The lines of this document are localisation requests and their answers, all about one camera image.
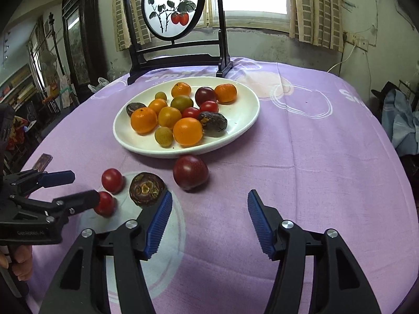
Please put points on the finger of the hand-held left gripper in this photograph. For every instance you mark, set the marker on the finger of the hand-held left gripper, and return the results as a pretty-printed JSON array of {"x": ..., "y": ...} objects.
[
  {"x": 81, "y": 201},
  {"x": 59, "y": 178}
]

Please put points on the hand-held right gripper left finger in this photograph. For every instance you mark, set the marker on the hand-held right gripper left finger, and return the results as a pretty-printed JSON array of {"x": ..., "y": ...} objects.
[{"x": 158, "y": 225}]

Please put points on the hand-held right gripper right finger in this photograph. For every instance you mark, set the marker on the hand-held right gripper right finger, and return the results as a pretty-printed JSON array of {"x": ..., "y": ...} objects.
[{"x": 260, "y": 225}]

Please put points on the red cherry tomato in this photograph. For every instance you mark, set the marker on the red cherry tomato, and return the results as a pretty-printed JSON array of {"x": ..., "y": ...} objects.
[
  {"x": 106, "y": 204},
  {"x": 112, "y": 180},
  {"x": 191, "y": 113}
]

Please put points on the brown passion fruit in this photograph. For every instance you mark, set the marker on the brown passion fruit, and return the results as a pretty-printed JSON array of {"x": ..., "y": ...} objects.
[
  {"x": 135, "y": 108},
  {"x": 147, "y": 189},
  {"x": 212, "y": 123}
]

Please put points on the dark red plum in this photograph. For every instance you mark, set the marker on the dark red plum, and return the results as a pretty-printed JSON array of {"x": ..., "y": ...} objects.
[
  {"x": 205, "y": 95},
  {"x": 190, "y": 176}
]

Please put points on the small yellow-green fruit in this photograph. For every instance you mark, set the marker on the small yellow-green fruit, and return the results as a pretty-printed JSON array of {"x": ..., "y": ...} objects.
[
  {"x": 160, "y": 95},
  {"x": 163, "y": 136}
]

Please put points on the smooth orange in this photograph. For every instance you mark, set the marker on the smooth orange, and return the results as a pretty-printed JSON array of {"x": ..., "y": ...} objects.
[{"x": 187, "y": 131}]

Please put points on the white oval plate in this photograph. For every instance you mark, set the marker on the white oval plate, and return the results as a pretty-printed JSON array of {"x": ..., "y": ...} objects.
[{"x": 239, "y": 117}]

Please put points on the yellow-orange tomato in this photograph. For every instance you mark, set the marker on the yellow-orange tomato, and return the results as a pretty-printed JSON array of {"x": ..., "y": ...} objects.
[
  {"x": 157, "y": 104},
  {"x": 169, "y": 116}
]

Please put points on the large orange mandarin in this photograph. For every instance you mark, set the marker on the large orange mandarin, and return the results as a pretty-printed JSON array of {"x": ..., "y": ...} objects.
[{"x": 226, "y": 92}]

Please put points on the person's left hand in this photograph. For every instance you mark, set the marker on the person's left hand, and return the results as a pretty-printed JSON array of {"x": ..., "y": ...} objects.
[{"x": 21, "y": 263}]

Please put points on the dark flat card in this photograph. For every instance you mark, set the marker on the dark flat card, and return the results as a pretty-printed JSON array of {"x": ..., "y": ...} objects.
[{"x": 43, "y": 162}]

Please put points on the red fabric item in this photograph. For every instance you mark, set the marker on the red fabric item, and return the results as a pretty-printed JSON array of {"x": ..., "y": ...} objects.
[{"x": 16, "y": 132}]

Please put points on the purple tablecloth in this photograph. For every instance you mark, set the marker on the purple tablecloth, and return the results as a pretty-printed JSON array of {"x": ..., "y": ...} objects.
[{"x": 294, "y": 170}]

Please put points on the bookshelf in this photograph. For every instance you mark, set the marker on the bookshelf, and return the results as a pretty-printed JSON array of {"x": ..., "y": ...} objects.
[{"x": 16, "y": 88}]

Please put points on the white plastic bag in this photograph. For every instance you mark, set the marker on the white plastic bag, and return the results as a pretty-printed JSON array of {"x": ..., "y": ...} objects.
[{"x": 98, "y": 85}]

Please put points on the green-yellow tomato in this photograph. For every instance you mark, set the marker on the green-yellow tomato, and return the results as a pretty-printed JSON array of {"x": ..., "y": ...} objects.
[{"x": 181, "y": 103}]

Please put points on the black pole stand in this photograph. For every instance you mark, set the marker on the black pole stand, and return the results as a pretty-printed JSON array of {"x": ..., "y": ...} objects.
[{"x": 55, "y": 42}]

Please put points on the dark wooden cabinet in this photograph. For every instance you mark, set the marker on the dark wooden cabinet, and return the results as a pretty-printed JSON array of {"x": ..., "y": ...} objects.
[{"x": 95, "y": 32}]

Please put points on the beige striped curtain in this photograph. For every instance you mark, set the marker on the beige striped curtain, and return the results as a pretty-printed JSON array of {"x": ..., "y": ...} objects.
[
  {"x": 119, "y": 23},
  {"x": 314, "y": 9}
]

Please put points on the blue cloth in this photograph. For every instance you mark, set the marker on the blue cloth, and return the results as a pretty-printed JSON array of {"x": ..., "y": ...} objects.
[{"x": 402, "y": 121}]

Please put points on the dark cloth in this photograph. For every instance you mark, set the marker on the dark cloth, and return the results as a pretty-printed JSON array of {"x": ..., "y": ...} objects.
[{"x": 384, "y": 91}]

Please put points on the round painted screen black stand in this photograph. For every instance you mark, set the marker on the round painted screen black stand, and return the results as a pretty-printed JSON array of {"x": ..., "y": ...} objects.
[{"x": 170, "y": 6}]

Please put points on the wall socket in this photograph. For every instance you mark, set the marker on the wall socket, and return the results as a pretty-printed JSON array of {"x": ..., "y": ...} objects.
[{"x": 355, "y": 41}]

